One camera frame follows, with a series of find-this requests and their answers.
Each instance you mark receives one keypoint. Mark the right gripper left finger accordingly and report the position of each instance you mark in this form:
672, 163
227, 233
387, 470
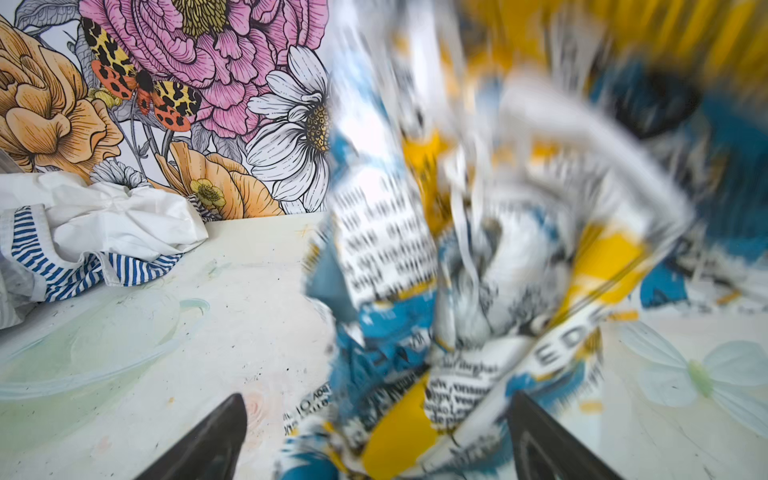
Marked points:
210, 450

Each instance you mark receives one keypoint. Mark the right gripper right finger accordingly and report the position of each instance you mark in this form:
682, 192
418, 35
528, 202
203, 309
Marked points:
543, 449

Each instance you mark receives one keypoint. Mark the newspaper print colourful cloth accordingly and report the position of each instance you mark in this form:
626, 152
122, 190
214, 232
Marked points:
563, 198

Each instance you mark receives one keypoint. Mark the blue white striped cloth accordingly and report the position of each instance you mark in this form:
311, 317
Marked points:
32, 272

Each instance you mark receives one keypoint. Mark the white crumpled cloth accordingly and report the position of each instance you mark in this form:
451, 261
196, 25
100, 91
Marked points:
142, 223

